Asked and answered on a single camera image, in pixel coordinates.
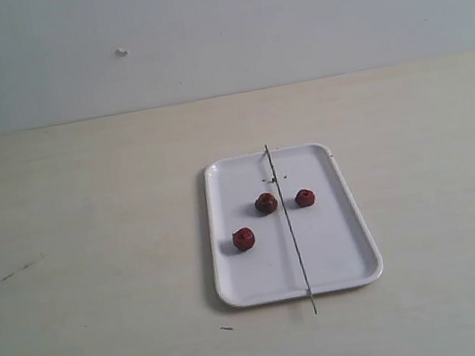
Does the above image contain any red berry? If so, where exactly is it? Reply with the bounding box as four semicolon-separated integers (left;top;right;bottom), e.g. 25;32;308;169
294;189;316;208
254;193;278;215
232;228;255;253

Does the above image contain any thin metal skewer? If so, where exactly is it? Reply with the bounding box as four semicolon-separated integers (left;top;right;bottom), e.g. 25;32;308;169
264;144;319;316

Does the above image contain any white rectangular plastic tray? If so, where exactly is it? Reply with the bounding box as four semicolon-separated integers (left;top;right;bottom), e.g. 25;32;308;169
204;143;383;308

